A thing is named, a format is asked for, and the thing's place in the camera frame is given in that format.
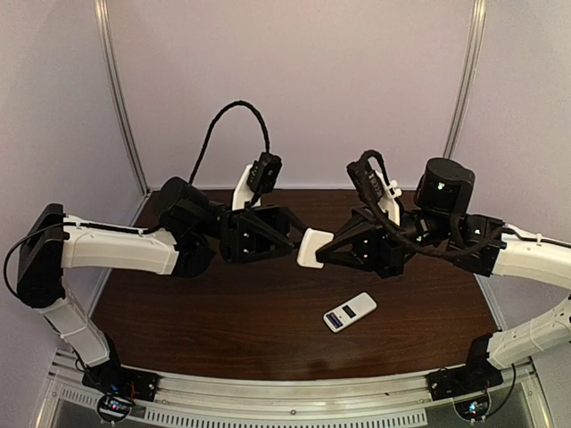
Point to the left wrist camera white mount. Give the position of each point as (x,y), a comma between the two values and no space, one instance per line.
(257,179)

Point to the front aluminium rail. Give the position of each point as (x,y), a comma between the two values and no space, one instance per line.
(401,400)

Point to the white remote control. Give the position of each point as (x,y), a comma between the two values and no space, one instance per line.
(352,311)

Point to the left aluminium frame post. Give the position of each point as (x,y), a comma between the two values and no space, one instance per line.
(118,99)

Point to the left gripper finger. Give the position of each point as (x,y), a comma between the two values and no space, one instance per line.
(254,252)
(272,224)

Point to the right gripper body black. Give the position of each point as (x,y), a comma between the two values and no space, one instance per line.
(386,248)

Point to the white battery cover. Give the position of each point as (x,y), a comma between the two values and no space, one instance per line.
(312,241)

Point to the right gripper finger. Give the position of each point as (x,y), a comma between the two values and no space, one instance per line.
(348,259)
(356,232)

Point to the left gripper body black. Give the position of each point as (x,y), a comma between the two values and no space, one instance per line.
(238,236)

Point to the aluminium frame post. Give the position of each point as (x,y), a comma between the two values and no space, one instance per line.
(118,99)
(476,30)

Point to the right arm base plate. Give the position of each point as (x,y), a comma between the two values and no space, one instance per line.
(447,383)

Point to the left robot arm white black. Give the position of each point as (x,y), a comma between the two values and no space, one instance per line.
(178,246)

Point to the right aluminium frame post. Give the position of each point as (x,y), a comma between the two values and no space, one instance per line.
(476,30)

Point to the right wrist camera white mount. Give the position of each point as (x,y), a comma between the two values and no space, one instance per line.
(370,178)

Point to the purple battery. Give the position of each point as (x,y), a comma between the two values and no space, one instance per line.
(334,320)

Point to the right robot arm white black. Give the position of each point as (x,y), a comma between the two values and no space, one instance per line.
(440,227)

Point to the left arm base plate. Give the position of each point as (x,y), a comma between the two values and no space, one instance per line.
(120,385)

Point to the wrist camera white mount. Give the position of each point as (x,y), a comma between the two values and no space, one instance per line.
(370,178)
(257,179)

